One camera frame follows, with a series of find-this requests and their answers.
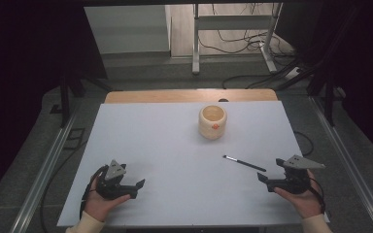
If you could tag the white table sheet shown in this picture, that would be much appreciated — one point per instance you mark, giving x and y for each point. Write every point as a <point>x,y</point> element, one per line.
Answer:
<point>162,145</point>

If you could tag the wooden table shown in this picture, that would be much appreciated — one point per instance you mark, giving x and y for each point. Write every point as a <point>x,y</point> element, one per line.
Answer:
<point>175,96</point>

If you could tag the white partition panel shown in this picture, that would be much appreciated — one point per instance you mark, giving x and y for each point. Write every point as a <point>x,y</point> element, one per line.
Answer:
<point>126,29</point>

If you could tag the cream cup with orange mark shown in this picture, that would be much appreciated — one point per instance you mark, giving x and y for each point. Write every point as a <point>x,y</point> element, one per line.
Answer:
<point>212,126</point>

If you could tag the aluminium rail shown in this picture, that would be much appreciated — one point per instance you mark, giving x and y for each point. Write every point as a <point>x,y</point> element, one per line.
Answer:
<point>45,174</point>
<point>346,161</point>

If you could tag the person's right hand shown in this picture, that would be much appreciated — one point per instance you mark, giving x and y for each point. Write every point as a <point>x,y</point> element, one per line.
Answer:
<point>306,202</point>

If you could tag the black floor bracket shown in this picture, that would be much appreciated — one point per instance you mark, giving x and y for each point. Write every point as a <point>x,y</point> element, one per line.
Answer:
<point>74,138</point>

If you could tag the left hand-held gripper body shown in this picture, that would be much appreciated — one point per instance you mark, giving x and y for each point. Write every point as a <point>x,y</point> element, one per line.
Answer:
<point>110,187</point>

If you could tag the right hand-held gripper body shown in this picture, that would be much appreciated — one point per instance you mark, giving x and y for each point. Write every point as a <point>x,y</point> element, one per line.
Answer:
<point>296,181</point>

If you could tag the black pen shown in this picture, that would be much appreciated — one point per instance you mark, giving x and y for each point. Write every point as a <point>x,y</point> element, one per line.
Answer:
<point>245,163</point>

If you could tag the person's left hand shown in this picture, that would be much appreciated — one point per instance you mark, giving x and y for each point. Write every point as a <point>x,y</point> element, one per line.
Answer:
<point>98,207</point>

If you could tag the black curtain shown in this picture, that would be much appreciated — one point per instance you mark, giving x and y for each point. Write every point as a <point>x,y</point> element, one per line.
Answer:
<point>362,64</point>
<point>22,81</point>

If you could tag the white power strip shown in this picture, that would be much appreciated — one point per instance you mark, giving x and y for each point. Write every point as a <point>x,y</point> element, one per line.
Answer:
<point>293,73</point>

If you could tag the white metal desk frame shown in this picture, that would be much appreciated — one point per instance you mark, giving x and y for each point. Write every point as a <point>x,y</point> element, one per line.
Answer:
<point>233,22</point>

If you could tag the black metal stand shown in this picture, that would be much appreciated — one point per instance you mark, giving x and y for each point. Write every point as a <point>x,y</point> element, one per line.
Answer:
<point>65,100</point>
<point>329,100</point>

